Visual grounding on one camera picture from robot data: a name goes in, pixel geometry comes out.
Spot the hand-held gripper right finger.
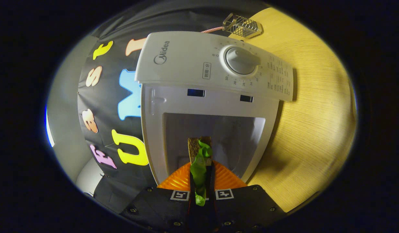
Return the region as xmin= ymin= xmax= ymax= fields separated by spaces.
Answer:
xmin=206 ymin=161 xmax=287 ymax=233

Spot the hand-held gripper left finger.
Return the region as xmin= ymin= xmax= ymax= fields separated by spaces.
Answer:
xmin=120 ymin=162 xmax=200 ymax=233

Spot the brown bread lettuce sandwich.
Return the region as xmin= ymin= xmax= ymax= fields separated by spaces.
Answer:
xmin=188 ymin=136 xmax=213 ymax=206

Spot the white microwave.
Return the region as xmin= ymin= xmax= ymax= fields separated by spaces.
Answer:
xmin=135 ymin=31 xmax=294 ymax=186

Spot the wire mesh holder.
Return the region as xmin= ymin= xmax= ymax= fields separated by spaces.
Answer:
xmin=223 ymin=12 xmax=262 ymax=39

